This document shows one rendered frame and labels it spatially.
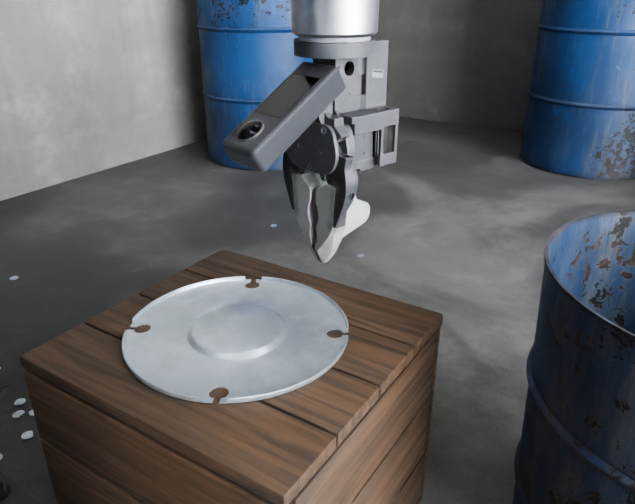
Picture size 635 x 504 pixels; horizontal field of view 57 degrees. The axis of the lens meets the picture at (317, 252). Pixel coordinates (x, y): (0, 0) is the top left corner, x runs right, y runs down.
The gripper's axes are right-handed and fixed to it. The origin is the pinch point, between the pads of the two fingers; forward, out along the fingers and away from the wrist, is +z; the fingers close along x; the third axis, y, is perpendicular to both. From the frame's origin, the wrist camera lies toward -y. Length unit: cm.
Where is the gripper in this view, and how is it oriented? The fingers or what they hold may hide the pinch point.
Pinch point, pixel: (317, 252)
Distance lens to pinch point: 59.0
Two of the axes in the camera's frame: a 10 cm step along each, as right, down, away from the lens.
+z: 0.0, 9.0, 4.3
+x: -6.6, -3.2, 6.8
